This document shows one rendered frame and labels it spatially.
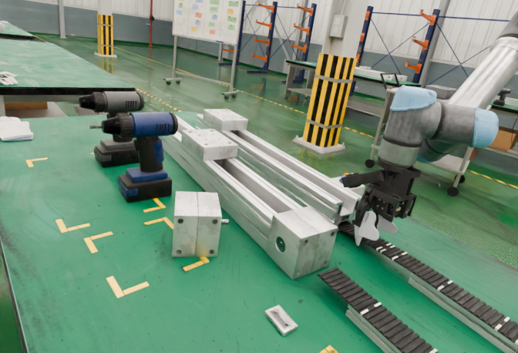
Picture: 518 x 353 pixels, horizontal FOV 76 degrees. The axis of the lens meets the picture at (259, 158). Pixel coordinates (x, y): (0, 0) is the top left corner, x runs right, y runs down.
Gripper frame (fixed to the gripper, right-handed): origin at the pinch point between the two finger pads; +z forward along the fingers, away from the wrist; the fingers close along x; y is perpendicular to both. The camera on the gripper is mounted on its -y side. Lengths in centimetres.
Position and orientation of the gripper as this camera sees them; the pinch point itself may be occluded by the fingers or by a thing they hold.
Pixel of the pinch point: (364, 236)
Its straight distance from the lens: 85.1
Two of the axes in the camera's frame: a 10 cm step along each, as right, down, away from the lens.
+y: 5.6, 3.6, -7.5
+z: -1.4, 9.3, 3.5
